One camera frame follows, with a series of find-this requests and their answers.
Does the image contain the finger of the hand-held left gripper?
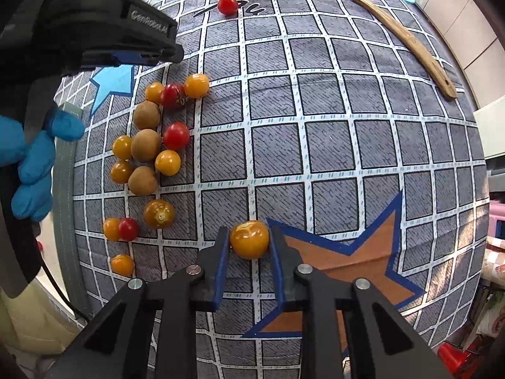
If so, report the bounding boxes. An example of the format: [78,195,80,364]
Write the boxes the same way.
[61,44,184,78]

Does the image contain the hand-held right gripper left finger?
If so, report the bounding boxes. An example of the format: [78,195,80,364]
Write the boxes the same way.
[47,227,231,379]

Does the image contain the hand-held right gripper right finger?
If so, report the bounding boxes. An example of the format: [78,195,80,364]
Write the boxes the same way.
[269,227,454,379]

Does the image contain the large yellow cherry tomato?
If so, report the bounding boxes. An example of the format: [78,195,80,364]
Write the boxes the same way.
[229,220,270,260]

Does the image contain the person's left hand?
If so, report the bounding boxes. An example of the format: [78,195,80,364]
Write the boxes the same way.
[0,108,86,222]

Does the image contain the brown longan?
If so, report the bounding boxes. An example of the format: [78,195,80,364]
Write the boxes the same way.
[133,100,162,131]
[128,166,159,197]
[130,129,162,163]

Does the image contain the group of yellow tomatoes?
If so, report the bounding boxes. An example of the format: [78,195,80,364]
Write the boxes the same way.
[103,73,211,277]

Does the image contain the grey checked star blanket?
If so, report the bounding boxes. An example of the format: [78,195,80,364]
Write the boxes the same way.
[53,0,492,379]

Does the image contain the red plastic object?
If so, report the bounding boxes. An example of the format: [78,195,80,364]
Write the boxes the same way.
[436,341,480,379]

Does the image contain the pink box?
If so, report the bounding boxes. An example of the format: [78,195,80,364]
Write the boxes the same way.
[489,215,505,241]

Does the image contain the curved wooden strip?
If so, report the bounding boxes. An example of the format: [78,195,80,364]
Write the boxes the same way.
[294,0,459,99]

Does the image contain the white cabinet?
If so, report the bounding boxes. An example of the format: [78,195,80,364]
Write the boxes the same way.
[402,0,505,159]

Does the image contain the black cable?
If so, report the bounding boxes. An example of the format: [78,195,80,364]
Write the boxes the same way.
[37,241,93,322]

